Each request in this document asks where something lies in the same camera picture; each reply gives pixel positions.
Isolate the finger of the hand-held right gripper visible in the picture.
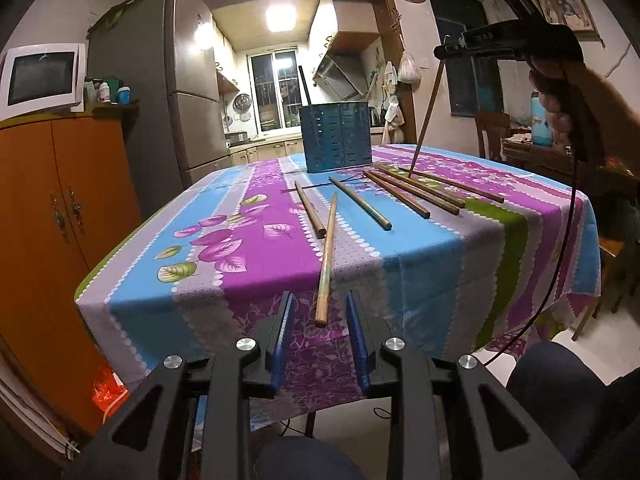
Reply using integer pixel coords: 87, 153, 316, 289
460, 29, 531, 46
433, 42, 525, 62

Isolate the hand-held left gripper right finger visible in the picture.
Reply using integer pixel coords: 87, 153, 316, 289
345, 291, 581, 480

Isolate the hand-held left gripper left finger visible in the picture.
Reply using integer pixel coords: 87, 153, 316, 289
65, 291, 296, 480

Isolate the wooden chopstick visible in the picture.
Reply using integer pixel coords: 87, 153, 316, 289
399, 166, 506, 204
369, 169, 461, 216
362, 170, 432, 220
294, 180, 327, 239
314, 192, 338, 328
409, 59, 446, 178
328, 176, 393, 232
374, 162, 467, 209

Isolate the perforated blue utensil holder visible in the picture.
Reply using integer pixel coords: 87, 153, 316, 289
298, 101, 374, 174

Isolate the person's right forearm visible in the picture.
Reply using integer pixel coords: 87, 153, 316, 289
570, 59, 640, 173

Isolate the person's right hand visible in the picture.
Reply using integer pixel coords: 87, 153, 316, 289
529, 64, 590, 150

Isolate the white plastic bag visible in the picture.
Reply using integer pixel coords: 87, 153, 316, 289
397, 52, 422, 85

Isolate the blue thermos bottle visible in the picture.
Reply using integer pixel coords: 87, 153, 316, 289
530, 90, 554, 146

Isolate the wooden chair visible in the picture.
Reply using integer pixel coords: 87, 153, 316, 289
474, 111, 512, 162

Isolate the floral striped tablecloth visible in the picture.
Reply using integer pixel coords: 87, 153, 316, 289
74, 143, 602, 413

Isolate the hanging pale towel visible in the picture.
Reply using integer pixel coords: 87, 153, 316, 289
382, 95, 407, 144

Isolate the cluttered wooden side table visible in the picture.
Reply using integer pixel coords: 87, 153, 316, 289
501, 132, 640, 201

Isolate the person's left leg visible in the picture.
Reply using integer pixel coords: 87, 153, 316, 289
254, 435, 369, 480

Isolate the person's leg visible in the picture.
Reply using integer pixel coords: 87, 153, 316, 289
506, 341, 640, 480
254, 435, 369, 480

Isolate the steel range hood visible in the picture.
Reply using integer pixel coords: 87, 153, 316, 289
312, 52, 369, 102

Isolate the thin dark stick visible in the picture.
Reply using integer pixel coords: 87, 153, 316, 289
280, 176, 368, 194

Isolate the dark chopstick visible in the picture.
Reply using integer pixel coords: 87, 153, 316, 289
298, 64, 312, 109

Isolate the red plastic bag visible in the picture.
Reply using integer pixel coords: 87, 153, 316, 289
91, 364, 132, 417

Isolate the ceiling light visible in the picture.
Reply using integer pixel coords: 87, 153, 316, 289
264, 3, 298, 34

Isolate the kitchen window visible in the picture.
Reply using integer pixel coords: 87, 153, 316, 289
249, 51, 301, 132

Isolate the person's right leg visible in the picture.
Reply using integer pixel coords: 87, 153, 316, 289
506, 341, 640, 480

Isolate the orange wooden cabinet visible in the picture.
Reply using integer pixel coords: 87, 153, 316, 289
0, 104, 145, 438

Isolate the grey refrigerator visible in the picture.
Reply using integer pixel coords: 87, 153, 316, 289
86, 0, 237, 223

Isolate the green bundle on refrigerator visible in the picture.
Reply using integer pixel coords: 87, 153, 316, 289
89, 0, 177, 32

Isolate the white microwave oven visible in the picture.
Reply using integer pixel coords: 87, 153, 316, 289
0, 42, 87, 122

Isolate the framed wall picture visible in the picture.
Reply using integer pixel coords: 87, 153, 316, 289
532, 0, 599, 37

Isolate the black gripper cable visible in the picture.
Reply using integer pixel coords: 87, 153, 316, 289
477, 60, 585, 368

